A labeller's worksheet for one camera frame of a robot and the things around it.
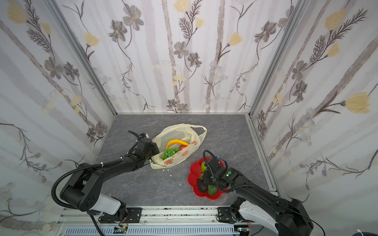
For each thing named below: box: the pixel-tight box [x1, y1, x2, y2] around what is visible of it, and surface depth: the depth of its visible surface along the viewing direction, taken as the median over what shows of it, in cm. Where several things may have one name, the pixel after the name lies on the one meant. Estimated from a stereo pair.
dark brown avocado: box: [197, 178, 209, 194], surface depth 81 cm
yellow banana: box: [165, 139, 190, 150], surface depth 103 cm
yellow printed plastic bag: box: [150, 123, 208, 170], surface depth 95 cm
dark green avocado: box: [207, 184, 218, 196], surface depth 80 cm
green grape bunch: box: [159, 147, 181, 161], surface depth 95 cm
